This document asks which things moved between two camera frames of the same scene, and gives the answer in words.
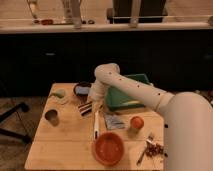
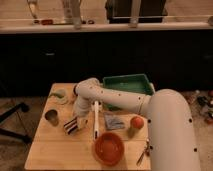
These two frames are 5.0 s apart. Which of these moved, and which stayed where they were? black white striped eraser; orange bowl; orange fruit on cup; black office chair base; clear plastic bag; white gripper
Moved: white gripper; black white striped eraser
Stayed: orange bowl; black office chair base; orange fruit on cup; clear plastic bag
